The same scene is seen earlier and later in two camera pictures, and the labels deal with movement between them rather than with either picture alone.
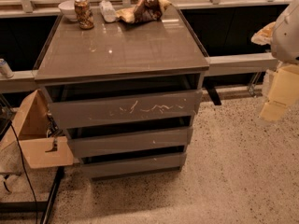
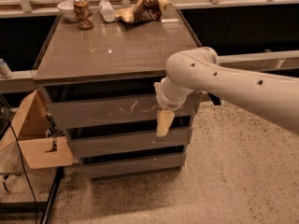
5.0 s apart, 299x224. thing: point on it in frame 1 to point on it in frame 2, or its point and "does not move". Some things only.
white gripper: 287,36 to 165,104
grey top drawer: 149,105 does not move
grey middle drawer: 89,147 does not move
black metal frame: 41,206 does not move
